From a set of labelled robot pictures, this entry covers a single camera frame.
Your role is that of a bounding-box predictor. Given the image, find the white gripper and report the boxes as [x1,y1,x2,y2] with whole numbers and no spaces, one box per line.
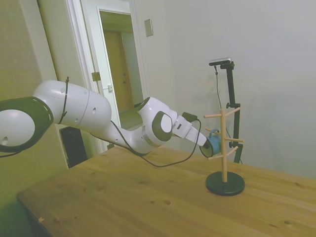
[172,115,211,150]

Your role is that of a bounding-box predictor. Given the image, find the blue enamel mug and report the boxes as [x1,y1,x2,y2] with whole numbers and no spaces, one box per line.
[199,128,222,158]

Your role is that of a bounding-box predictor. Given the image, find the wooden mug tree black base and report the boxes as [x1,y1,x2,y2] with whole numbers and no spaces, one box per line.
[203,107,246,197]

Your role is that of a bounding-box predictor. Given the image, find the brown wooden door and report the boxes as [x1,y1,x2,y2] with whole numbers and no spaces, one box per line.
[103,29,135,112]

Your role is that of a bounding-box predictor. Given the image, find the black box with white edge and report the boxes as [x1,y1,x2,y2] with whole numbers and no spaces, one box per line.
[59,125,88,169]

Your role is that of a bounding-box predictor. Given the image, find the white open door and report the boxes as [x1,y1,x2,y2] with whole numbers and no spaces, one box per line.
[80,0,122,154]

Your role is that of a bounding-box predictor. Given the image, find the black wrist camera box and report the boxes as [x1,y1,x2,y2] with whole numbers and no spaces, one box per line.
[182,112,198,122]

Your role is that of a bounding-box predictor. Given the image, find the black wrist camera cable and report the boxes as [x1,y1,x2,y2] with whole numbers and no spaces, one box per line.
[110,118,203,169]

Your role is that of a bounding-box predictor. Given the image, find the black camera stand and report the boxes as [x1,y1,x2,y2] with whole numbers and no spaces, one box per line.
[219,61,244,164]

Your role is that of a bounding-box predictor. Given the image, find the thin black camera cable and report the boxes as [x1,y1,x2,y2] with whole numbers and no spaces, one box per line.
[214,65,234,139]

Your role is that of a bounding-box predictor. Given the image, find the black grey exterior camera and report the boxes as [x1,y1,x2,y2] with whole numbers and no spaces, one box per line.
[208,57,233,67]

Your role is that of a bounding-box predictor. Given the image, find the grey wall switch plate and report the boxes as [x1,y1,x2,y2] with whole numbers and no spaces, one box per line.
[144,18,154,38]

